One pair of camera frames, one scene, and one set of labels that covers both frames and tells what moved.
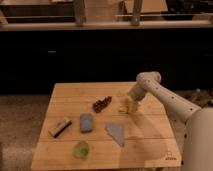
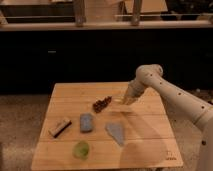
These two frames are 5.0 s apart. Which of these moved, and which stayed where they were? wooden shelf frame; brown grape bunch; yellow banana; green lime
Moved: yellow banana
Stayed: wooden shelf frame; brown grape bunch; green lime
